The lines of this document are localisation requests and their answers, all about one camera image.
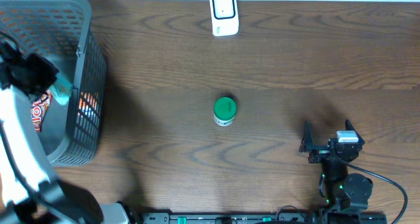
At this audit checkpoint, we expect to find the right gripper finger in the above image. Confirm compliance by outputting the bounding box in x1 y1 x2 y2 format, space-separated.
345 119 356 131
299 121 314 152

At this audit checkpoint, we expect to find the white wet wipes pack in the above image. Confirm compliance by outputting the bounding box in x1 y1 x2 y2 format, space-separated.
49 78 73 106

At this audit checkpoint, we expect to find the red chocolate bar wrapper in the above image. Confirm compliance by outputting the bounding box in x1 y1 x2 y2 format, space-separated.
31 90 53 133

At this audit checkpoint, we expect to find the green lid white jar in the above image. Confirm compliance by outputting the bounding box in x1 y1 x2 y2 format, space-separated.
213 97 237 127

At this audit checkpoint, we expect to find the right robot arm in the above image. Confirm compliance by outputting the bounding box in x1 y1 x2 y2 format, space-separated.
299 120 373 212

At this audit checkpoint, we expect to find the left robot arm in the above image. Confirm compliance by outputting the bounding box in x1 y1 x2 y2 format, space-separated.
1 34 136 223

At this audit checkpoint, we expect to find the white barcode scanner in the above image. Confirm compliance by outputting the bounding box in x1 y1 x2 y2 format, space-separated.
209 0 240 37

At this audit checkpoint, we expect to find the grey plastic mesh basket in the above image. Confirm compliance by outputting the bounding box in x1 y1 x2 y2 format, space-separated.
1 0 107 166

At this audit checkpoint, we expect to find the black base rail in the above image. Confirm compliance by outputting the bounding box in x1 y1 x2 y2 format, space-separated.
58 212 388 224

